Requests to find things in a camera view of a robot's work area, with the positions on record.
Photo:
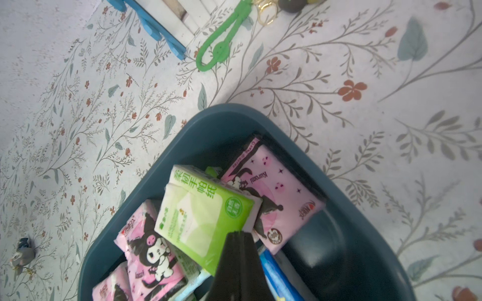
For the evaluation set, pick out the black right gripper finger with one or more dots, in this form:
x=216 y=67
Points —
x=239 y=274

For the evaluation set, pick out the blue white toy crib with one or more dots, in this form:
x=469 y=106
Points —
x=176 y=22

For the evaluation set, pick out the blue tissue pack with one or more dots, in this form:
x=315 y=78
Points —
x=276 y=270

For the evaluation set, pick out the green carabiner keychain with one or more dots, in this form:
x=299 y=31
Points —
x=221 y=38

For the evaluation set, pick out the pink kuromi pack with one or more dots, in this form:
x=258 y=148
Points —
x=115 y=287
x=287 y=204
x=153 y=269

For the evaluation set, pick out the blue toy figure on wheels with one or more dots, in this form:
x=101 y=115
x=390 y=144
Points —
x=23 y=256

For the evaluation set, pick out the dark teal storage box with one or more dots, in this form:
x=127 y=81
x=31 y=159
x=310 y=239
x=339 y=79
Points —
x=338 y=254

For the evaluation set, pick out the small figurine keychain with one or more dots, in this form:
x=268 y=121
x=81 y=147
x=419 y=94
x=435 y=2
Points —
x=295 y=6

